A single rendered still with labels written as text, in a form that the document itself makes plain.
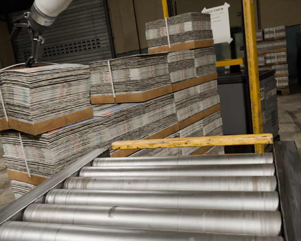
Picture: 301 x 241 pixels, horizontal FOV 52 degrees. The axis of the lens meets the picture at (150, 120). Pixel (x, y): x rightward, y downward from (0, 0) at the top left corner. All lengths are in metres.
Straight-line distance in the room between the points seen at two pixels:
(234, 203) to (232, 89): 2.21
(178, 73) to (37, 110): 0.94
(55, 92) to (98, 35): 7.79
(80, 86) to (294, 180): 0.93
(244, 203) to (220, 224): 0.07
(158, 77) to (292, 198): 1.26
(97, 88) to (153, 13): 6.77
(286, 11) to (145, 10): 3.42
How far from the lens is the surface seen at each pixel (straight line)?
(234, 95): 2.71
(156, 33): 2.20
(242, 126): 2.74
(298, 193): 0.55
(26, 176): 1.41
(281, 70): 6.37
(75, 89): 1.27
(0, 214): 0.65
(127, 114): 1.48
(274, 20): 7.99
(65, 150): 1.23
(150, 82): 1.62
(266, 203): 0.54
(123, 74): 1.61
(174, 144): 0.82
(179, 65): 1.87
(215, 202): 0.54
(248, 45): 2.46
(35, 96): 1.17
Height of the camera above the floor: 1.04
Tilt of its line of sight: 11 degrees down
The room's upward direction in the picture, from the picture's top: 8 degrees counter-clockwise
